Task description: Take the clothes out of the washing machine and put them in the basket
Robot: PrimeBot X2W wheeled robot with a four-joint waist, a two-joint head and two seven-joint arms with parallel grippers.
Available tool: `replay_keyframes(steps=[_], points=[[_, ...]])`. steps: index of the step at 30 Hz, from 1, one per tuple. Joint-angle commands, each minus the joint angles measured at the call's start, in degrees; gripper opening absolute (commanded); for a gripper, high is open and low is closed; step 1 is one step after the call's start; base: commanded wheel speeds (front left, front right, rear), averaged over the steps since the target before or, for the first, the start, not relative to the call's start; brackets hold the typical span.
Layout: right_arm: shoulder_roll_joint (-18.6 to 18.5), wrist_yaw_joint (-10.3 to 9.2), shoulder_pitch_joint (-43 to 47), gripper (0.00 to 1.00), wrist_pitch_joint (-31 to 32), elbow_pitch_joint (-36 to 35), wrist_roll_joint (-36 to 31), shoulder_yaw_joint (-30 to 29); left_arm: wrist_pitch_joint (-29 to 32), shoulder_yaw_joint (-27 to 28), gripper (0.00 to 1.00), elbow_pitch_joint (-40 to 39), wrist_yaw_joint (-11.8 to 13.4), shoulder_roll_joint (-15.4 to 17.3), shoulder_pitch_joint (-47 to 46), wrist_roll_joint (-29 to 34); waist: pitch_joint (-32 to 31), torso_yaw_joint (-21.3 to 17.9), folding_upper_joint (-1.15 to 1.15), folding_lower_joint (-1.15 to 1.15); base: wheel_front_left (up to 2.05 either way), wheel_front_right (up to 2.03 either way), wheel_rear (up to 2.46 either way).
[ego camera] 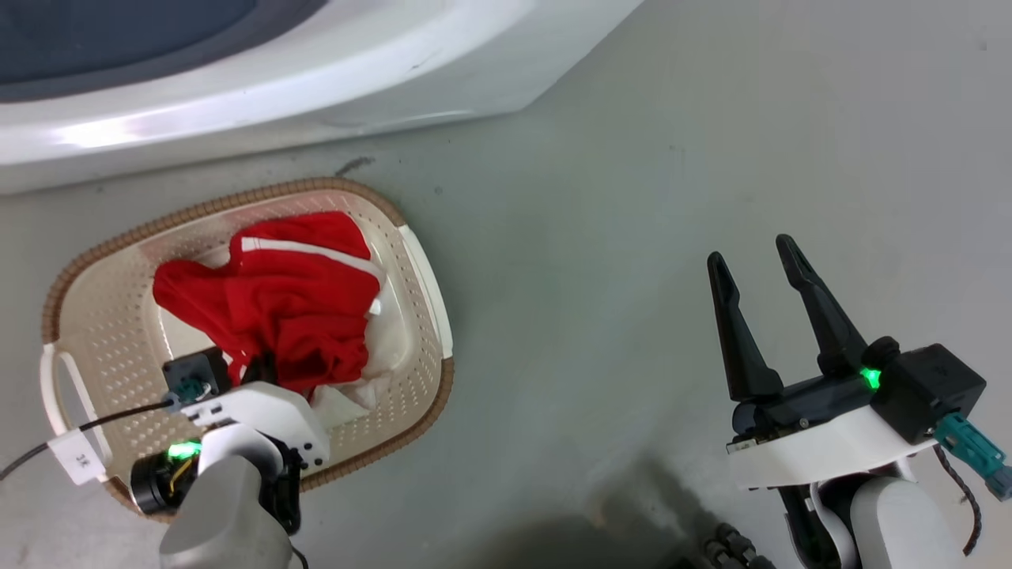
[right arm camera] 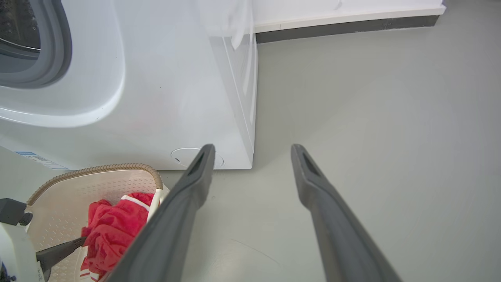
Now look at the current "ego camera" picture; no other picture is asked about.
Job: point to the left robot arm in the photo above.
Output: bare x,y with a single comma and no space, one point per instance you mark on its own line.
225,514

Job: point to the grey rubber door gasket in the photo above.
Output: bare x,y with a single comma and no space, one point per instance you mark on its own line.
118,39

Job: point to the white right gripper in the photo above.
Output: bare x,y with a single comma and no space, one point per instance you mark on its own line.
822,450

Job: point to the teal right camera connector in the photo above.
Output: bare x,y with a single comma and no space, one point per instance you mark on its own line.
968,446

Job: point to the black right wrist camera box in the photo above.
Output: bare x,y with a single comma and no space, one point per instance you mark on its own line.
929,387

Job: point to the white front-load washing machine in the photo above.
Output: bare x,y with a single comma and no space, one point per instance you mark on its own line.
316,79

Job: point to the cream perforated laundry basket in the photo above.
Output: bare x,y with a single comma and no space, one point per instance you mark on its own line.
111,324

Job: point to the teal camera connector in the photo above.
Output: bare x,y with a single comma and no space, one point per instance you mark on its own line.
191,390
968,446

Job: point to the teal left camera connector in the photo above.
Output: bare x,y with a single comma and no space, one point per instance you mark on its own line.
191,390

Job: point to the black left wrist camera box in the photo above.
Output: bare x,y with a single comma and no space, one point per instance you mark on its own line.
198,365

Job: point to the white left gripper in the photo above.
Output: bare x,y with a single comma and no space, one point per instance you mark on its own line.
269,411

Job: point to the red garment with white stripes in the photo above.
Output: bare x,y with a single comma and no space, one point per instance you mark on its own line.
292,308

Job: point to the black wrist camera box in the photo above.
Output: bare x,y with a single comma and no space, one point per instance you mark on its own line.
198,365
929,387

